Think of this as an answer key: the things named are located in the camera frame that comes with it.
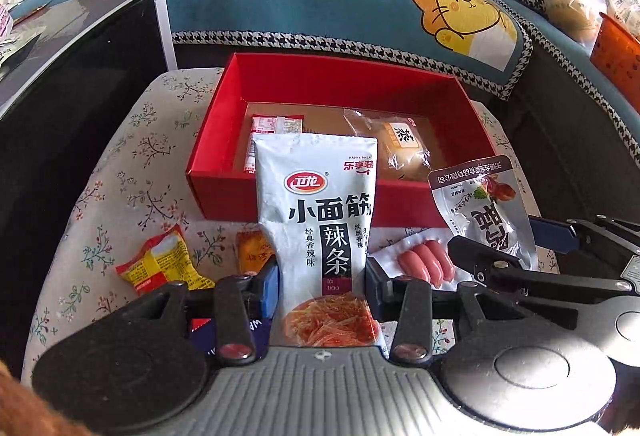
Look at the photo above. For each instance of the red white snack packet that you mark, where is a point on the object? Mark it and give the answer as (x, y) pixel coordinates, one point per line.
(262, 126)

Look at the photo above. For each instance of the clear wrapped brown bun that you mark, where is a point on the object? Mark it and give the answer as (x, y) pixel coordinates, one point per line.
(403, 153)

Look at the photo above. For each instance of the yellow red snack packet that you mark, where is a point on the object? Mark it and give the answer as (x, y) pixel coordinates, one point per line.
(162, 259)

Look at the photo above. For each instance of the white red plastic bag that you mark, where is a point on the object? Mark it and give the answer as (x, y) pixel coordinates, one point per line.
(6, 26)

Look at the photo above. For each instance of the red cardboard box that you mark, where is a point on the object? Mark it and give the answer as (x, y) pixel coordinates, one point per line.
(320, 89)

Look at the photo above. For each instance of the orange plastic basket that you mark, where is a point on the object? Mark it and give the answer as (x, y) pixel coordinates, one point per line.
(616, 53)

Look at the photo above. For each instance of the black glass coffee table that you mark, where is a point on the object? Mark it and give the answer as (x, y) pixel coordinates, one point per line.
(61, 102)

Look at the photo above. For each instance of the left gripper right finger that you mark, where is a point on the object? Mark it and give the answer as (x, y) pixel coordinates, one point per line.
(407, 302)

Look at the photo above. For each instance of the pink sausage vacuum pack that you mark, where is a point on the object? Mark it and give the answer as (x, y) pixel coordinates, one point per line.
(427, 260)

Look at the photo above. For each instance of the white spicy gluten strip packet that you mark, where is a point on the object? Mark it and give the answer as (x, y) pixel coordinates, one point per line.
(315, 203)

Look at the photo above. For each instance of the orange small snack packet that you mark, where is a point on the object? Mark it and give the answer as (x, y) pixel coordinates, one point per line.
(254, 250)

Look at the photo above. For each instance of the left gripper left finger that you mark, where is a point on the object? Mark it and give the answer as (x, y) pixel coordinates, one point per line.
(239, 298)

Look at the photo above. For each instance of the teal lion sofa cover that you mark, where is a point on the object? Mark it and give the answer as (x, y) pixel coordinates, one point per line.
(396, 31)

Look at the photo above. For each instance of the purple wafer biscuit packet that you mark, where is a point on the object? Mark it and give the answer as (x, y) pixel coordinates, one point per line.
(207, 338)

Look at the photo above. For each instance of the floral tablecloth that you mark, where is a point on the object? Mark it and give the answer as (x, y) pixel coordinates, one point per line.
(138, 190)

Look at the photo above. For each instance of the grey chicken snack packet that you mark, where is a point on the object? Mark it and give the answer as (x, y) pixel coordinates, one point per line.
(480, 200)

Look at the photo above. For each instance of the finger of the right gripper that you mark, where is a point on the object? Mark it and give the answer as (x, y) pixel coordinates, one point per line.
(502, 272)
(604, 236)

